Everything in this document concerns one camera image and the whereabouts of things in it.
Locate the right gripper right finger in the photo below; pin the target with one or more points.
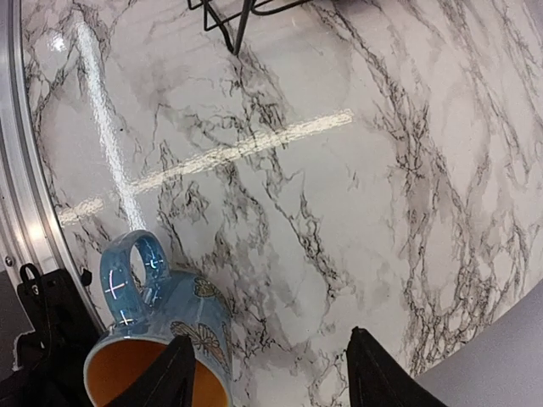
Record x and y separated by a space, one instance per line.
376 379

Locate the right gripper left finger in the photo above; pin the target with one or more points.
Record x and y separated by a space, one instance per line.
167 382

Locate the black wire dish rack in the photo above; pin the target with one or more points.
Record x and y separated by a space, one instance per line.
212 19

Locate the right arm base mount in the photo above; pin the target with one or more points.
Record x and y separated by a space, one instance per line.
50 359

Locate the front aluminium rail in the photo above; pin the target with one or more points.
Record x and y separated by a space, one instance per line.
30 229

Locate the blue mug yellow inside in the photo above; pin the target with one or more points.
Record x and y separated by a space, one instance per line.
151 305

